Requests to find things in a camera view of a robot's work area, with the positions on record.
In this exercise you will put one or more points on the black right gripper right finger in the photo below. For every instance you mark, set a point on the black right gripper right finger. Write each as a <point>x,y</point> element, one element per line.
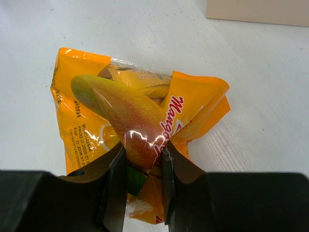
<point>198,201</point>

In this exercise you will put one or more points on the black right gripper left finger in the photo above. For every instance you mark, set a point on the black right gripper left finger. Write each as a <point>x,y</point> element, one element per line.
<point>90,199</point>

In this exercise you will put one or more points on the checkered paper bag blue handles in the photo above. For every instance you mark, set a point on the checkered paper bag blue handles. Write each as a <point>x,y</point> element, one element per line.
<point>282,12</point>

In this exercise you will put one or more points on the orange mango candy bag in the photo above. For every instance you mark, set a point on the orange mango candy bag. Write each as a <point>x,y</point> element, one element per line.
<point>101,102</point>

